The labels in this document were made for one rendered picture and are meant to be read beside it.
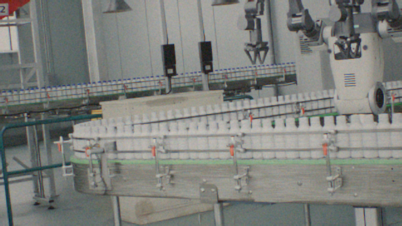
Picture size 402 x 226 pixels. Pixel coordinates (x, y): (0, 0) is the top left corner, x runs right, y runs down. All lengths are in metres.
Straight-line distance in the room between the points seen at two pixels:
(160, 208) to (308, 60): 2.98
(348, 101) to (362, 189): 0.78
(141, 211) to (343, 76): 3.99
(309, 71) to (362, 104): 5.73
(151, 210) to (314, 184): 4.39
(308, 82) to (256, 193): 6.18
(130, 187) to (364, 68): 1.25
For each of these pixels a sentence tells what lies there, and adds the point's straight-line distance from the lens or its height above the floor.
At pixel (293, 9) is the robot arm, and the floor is 1.65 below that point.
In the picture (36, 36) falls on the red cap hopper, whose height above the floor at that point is 2.02.
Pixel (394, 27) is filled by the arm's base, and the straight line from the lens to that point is 3.62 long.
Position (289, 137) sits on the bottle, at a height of 1.09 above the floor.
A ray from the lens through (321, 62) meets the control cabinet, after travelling 9.23.
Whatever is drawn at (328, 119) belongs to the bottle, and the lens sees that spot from 3.08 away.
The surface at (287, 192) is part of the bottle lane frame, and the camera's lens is 3.19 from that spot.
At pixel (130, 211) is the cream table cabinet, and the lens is 7.47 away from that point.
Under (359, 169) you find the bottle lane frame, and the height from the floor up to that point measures 0.96.
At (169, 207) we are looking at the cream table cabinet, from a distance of 7.47.
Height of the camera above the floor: 1.40
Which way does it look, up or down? 3 degrees down
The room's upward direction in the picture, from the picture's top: 6 degrees counter-clockwise
